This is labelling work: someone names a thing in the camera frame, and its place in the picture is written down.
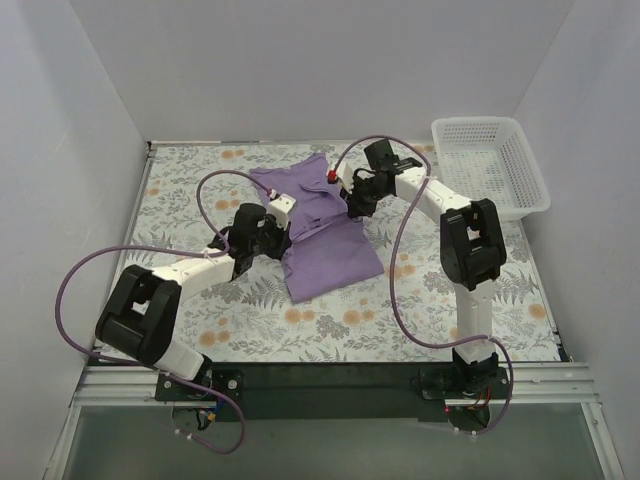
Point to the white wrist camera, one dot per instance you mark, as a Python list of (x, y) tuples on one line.
[(280, 206), (342, 174)]

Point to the purple t shirt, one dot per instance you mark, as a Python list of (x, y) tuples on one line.
[(329, 250)]

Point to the aluminium frame rail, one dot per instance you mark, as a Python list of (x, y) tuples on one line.
[(554, 429)]

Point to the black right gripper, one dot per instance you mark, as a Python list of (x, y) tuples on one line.
[(357, 195)]

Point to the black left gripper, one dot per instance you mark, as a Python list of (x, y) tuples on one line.
[(276, 242)]

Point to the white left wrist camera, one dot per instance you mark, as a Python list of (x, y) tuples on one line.
[(280, 206)]

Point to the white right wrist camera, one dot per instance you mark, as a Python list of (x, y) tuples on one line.
[(342, 174)]

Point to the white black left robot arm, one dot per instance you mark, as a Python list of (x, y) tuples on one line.
[(139, 317)]

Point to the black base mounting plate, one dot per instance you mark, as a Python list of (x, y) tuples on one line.
[(340, 391)]

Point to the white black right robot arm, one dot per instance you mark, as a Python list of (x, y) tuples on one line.
[(471, 248)]

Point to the white plastic laundry basket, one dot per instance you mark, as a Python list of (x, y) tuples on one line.
[(490, 157)]

